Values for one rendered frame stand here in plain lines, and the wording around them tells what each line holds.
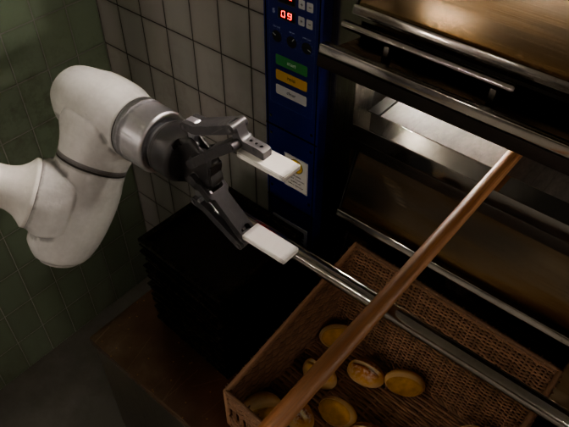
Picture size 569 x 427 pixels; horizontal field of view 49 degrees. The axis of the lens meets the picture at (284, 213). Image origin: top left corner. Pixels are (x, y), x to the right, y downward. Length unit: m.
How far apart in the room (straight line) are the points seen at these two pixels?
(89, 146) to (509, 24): 0.68
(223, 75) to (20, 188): 0.83
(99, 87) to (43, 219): 0.19
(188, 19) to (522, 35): 0.86
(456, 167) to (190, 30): 0.75
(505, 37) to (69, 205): 0.73
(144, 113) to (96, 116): 0.07
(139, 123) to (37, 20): 1.08
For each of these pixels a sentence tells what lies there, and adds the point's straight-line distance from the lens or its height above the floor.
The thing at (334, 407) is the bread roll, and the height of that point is 0.64.
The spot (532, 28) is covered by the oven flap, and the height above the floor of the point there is 1.52.
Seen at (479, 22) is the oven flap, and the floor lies 1.50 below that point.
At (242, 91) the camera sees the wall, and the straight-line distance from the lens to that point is 1.61.
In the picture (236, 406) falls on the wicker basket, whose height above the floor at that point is 0.71.
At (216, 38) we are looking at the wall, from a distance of 1.60.
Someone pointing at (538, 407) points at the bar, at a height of 1.17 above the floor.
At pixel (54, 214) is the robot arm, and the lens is 0.92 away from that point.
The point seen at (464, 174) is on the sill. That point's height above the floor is 1.18.
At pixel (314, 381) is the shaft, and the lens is 0.93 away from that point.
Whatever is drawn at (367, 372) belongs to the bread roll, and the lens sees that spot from 1.61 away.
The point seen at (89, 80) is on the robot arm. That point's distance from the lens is 0.92.
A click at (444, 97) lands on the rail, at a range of 1.06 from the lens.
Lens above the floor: 2.01
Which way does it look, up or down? 44 degrees down
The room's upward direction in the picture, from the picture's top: straight up
